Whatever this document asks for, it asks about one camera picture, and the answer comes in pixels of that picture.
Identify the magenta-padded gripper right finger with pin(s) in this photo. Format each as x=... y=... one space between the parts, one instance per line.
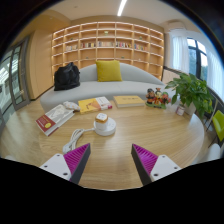
x=145 y=159

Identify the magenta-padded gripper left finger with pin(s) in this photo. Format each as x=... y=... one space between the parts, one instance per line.
x=78 y=158

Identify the white charger with orange band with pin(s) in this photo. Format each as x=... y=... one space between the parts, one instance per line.
x=101 y=118

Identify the red and white book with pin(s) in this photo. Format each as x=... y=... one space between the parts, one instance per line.
x=55 y=119

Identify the white patterned pouch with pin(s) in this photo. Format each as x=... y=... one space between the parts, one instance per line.
x=71 y=106

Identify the yellow and white book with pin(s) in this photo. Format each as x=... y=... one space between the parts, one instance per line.
x=91 y=105

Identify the small red and white cup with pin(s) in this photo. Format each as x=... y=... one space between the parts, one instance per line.
x=180 y=110

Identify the flat yellow book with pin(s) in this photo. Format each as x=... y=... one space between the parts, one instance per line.
x=128 y=101

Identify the colourful figurine group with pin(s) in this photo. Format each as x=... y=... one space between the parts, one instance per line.
x=157 y=98

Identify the grey curved sofa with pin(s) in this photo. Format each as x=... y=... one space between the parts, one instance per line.
x=100 y=90

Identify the green chair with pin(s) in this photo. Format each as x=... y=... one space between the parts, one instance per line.
x=219 y=125

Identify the black bag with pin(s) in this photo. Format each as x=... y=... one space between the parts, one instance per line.
x=66 y=77

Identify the green potted plant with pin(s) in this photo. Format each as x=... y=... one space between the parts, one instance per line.
x=191 y=90

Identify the yellow cushion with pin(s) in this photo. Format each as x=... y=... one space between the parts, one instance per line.
x=109 y=71

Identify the wooden bookshelf unit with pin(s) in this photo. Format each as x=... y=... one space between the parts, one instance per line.
x=106 y=53

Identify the white sheer curtain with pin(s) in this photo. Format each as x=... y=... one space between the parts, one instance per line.
x=180 y=53
x=215 y=73

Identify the dark-framed window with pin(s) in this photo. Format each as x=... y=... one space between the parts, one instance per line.
x=196 y=60

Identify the long ceiling light strip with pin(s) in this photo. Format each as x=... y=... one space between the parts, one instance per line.
x=122 y=7

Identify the glass door with grey frame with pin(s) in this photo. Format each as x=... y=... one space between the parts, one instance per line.
x=16 y=76

